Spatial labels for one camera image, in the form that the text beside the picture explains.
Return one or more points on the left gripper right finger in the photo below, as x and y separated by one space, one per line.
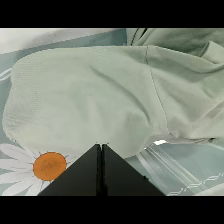
123 178

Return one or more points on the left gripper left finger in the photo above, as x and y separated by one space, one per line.
81 176

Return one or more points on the pale green shirt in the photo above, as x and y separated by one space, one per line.
100 93

